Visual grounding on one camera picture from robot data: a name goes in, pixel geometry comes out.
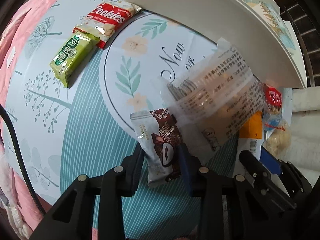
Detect small red candy packet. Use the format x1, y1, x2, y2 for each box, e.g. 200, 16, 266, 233
262, 83, 282, 115

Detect brown snowflake chocolate packet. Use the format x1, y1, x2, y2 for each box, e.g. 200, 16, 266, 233
129, 107, 184, 189

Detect red cookies packet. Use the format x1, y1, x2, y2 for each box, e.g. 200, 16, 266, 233
73, 1, 142, 49

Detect clear bag of puffed snack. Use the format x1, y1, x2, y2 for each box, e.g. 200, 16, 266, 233
263, 123, 291, 158

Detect clear pastry packet with text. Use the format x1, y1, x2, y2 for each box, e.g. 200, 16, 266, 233
151, 38, 265, 164

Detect pink bed blanket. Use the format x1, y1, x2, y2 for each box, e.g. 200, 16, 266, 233
1, 0, 57, 239

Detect white plastic storage bin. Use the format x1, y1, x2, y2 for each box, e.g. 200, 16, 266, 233
125, 0, 307, 88

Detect black cable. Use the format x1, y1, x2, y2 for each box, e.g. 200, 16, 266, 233
0, 104, 47, 215

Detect green snack packet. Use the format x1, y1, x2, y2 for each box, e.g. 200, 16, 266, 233
50, 31, 99, 88

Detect orange white snack bar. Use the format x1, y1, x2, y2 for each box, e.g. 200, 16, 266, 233
233, 111, 265, 176

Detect floral printed tablecloth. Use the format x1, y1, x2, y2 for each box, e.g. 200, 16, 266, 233
0, 0, 293, 239

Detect metal window bars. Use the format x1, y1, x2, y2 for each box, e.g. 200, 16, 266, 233
274, 0, 319, 87

